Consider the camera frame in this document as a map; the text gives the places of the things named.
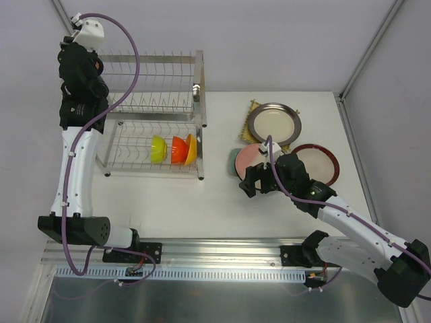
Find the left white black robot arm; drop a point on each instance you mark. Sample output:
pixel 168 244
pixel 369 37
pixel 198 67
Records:
pixel 84 100

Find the white slotted cable duct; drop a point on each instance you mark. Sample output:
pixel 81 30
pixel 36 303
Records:
pixel 197 274

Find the aluminium mounting rail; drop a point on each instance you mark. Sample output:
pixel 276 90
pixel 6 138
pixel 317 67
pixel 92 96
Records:
pixel 244 254

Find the yellow orange bowl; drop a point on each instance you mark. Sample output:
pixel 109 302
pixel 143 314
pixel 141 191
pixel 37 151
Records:
pixel 191 141

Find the steel two-tier dish rack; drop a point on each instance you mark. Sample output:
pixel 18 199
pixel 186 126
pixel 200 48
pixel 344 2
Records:
pixel 168 101

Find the red orange bowl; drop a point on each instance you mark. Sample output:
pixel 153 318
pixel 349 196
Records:
pixel 179 150

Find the cream plate with red rim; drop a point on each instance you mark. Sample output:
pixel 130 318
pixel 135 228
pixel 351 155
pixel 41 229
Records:
pixel 320 163

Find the pink and cream floral plate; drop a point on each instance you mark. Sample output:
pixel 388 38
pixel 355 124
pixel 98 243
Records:
pixel 250 156

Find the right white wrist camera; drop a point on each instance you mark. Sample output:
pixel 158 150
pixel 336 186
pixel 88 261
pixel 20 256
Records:
pixel 270 151

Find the yellow woven bamboo mat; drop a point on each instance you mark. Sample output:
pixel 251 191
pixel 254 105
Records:
pixel 246 130

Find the lime green bowl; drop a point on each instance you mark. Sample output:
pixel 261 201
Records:
pixel 158 150

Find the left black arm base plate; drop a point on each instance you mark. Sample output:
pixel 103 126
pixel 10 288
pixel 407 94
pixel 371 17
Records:
pixel 152 249

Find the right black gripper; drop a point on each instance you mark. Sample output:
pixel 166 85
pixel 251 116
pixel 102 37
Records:
pixel 266 178

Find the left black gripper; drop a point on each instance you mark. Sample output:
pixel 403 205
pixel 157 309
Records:
pixel 74 54

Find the teal square plate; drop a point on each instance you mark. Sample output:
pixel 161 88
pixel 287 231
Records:
pixel 231 168

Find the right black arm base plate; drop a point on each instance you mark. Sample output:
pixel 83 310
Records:
pixel 291 255

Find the cream plate with metallic rim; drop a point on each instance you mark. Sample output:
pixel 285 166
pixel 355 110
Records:
pixel 276 123

